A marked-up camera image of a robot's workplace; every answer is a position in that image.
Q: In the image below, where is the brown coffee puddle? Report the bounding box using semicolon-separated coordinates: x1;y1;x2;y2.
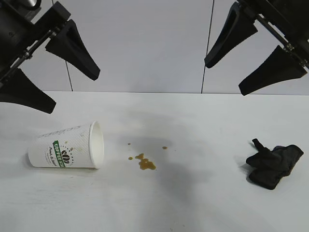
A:
134;153;157;171

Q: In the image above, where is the black purple cleaning cloth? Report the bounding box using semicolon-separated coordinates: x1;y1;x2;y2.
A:
245;138;304;190

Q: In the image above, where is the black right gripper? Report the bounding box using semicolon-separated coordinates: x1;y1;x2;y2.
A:
204;0;309;96

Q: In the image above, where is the white paper coffee cup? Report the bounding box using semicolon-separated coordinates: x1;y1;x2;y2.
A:
28;120;104;169

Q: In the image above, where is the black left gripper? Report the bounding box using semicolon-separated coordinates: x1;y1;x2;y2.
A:
0;0;101;114

